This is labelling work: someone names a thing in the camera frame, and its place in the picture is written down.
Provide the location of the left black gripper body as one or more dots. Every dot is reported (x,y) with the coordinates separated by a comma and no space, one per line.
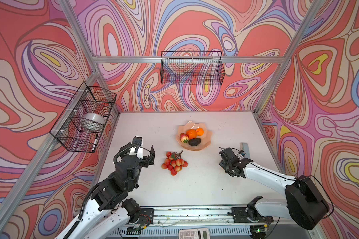
(146,164)

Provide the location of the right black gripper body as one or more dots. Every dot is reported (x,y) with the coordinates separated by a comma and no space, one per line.
(225,167)

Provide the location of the red yellow fake strawberry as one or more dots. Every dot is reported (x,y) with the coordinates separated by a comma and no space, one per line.
(184,138)

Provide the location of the dark fake avocado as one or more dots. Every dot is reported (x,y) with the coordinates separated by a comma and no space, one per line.
(194,142)

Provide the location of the small orange fake tangerine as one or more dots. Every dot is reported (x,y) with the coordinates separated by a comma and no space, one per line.
(199,131)

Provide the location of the large orange fake fruit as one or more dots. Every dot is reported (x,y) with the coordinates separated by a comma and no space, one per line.
(191,133)

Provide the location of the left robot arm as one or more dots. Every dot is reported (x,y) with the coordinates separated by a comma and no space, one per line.
(106,207)

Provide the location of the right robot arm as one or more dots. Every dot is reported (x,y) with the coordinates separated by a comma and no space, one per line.
(302,201)

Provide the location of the pink faceted fruit bowl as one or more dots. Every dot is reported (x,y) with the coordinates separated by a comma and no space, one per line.
(205,139)

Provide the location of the silver tape roll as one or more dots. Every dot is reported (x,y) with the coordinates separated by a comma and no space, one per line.
(93,122)

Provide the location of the white calculator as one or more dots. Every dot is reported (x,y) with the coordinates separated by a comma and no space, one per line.
(202,233)

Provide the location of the aluminium front rail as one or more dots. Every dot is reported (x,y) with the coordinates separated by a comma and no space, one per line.
(207,215)

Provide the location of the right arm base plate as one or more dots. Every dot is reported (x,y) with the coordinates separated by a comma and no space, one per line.
(248,215)

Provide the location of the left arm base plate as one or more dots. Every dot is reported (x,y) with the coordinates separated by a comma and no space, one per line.
(143,218)

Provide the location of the black wire basket left wall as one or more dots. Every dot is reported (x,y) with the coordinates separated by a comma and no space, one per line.
(68,131)

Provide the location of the black wire basket wall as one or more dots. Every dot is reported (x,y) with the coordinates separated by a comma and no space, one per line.
(187,67)
(68,131)

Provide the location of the black wire basket back wall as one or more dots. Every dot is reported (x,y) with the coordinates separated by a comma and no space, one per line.
(187,67)

